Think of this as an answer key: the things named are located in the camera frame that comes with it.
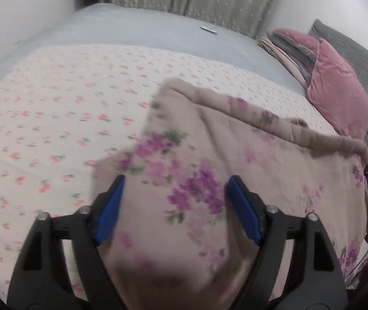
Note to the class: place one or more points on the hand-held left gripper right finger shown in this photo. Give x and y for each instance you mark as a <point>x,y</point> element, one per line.
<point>245,213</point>

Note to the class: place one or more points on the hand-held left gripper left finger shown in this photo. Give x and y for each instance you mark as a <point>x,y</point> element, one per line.
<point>111,210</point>

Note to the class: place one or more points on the floral padded coat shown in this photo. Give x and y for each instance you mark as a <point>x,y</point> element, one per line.
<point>235,155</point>

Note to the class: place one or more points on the pink velvet pillow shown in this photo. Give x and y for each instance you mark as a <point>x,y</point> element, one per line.
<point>338,87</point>

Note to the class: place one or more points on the cherry-print bed sheet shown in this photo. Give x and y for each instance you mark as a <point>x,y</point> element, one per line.
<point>58,109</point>

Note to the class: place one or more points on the folded beige blanket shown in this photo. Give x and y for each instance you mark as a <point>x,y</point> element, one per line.
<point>280,55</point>

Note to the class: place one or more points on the small white device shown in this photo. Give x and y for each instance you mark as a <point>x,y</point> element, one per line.
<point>208,29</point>

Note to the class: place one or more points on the grey bed sheet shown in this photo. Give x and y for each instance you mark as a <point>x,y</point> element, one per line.
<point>122,22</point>

